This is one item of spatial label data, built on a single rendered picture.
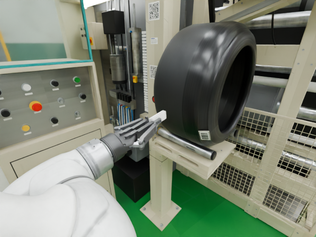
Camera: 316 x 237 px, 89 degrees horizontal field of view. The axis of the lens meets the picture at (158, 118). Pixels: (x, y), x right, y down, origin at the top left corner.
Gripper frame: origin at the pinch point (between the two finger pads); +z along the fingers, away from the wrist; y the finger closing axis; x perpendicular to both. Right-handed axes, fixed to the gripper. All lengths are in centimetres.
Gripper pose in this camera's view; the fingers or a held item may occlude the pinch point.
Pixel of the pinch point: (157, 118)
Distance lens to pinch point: 54.5
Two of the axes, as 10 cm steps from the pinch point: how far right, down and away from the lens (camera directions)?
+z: 6.8, -4.3, 6.0
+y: -7.3, -2.9, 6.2
